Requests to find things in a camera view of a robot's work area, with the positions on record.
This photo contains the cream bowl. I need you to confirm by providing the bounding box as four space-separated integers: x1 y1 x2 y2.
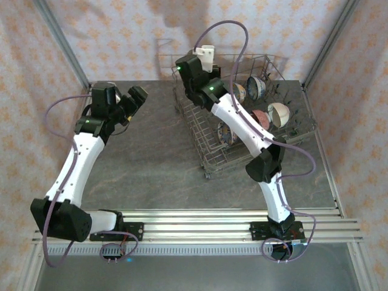
267 102 291 128

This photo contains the black electronics module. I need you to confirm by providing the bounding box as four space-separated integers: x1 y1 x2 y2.
271 239 307 262

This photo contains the blue yellow patterned bowl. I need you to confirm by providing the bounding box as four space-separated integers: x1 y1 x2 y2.
246 75 267 101
217 122 239 146
232 82 248 104

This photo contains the small black connector box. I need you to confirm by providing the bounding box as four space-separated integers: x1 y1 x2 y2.
101 245 125 263

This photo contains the grey wire dish rack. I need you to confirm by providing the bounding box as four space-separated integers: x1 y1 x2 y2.
171 53 318 179

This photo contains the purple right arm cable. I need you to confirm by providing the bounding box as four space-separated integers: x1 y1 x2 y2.
193 19 318 264

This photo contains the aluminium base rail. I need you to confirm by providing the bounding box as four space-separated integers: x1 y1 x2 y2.
32 208 366 245

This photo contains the perforated metal cable tray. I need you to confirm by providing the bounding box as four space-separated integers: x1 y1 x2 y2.
45 244 273 256

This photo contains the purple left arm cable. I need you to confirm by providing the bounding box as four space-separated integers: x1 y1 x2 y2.
42 94 140 268

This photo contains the aluminium side rail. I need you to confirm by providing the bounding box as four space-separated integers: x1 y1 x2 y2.
301 83 375 291
16 84 98 291

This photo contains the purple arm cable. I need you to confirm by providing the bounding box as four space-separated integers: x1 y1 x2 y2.
193 19 318 264
42 94 140 268

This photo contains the aluminium frame post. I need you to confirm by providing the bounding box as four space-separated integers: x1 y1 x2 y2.
32 0 93 90
301 0 361 90

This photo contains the pink speckled bowl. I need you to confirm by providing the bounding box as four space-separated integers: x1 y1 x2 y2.
250 109 272 130

